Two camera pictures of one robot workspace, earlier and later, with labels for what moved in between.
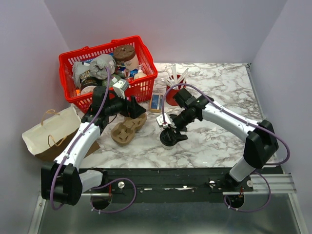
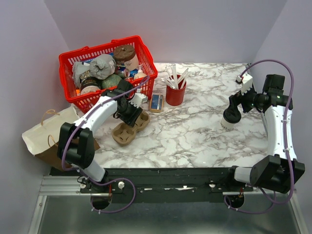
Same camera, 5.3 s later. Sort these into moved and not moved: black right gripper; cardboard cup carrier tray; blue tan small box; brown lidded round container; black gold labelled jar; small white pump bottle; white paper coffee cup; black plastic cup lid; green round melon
Moved: white paper coffee cup; black right gripper; black plastic cup lid
Not moved: black gold labelled jar; green round melon; blue tan small box; brown lidded round container; cardboard cup carrier tray; small white pump bottle
